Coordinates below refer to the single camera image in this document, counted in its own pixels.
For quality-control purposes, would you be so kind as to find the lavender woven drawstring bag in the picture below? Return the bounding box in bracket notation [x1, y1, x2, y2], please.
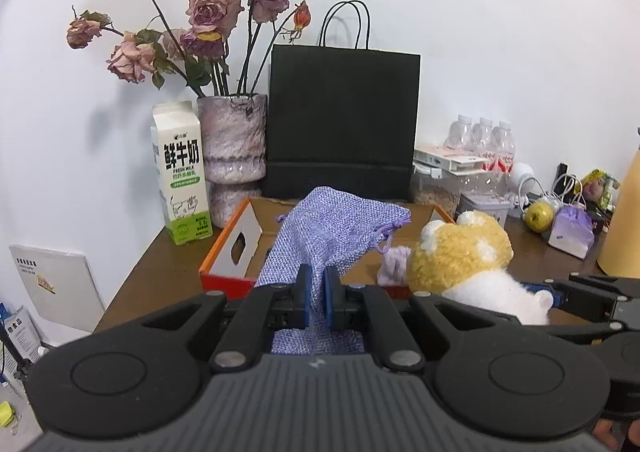
[256, 186, 411, 354]

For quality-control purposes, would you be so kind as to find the yellow white plush toy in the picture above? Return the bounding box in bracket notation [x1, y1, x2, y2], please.
[407, 210, 551, 325]

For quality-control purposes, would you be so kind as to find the lavender fluffy towel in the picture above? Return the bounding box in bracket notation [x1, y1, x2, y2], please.
[376, 246, 411, 286]

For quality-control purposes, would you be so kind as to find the yellow thermos jug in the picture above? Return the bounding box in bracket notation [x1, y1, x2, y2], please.
[598, 152, 640, 279]

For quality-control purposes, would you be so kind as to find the purple tissue pack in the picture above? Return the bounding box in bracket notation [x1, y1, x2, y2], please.
[548, 205, 594, 259]

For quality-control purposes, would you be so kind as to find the red cardboard pumpkin box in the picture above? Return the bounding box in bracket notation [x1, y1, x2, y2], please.
[198, 198, 454, 299]

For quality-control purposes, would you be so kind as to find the green apple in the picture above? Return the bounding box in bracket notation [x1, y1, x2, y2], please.
[523, 201, 555, 233]

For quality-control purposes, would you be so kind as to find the white tin box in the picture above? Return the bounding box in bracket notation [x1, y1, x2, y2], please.
[457, 192, 512, 227]

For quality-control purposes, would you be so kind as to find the snack packet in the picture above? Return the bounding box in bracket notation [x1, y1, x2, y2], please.
[580, 169, 620, 210]

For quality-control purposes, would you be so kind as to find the clear seed container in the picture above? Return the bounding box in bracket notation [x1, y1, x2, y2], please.
[409, 163, 508, 218]

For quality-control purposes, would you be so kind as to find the water bottle right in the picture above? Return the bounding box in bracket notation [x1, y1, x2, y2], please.
[492, 122, 515, 174]

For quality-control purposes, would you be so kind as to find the water bottle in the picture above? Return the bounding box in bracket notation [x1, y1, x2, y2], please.
[471, 117, 495, 160]
[492, 122, 515, 174]
[445, 114, 473, 151]

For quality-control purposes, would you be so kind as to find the white flat box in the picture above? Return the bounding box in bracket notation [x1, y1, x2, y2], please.
[413, 146, 487, 175]

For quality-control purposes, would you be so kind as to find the water bottle middle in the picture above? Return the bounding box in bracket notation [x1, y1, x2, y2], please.
[471, 117, 495, 160]

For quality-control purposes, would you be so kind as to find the purple textured vase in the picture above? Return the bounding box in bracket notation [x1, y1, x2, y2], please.
[196, 94, 267, 228]

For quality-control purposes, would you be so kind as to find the water bottle left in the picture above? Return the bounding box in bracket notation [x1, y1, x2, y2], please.
[445, 114, 473, 151]

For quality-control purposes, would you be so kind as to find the black paper shopping bag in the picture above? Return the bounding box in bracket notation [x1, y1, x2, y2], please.
[262, 0, 421, 202]

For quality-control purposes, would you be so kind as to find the white green milk carton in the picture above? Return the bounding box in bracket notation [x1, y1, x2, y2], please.
[151, 101, 213, 245]

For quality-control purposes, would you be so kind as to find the blue paper bag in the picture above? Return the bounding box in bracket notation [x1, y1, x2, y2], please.
[1, 305, 41, 383]

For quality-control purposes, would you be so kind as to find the black tripod stand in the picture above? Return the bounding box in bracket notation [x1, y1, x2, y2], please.
[0, 326, 32, 383]

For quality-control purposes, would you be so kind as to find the dried pink rose bouquet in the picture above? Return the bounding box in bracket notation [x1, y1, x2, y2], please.
[66, 0, 311, 97]

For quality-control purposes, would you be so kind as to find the small yellow green object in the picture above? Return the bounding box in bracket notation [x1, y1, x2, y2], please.
[0, 401, 15, 428]

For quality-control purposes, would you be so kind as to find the white round camera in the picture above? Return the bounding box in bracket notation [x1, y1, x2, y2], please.
[506, 162, 544, 210]

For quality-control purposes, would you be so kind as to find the white panel on wall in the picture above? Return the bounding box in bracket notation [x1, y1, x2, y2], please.
[9, 244, 105, 333]

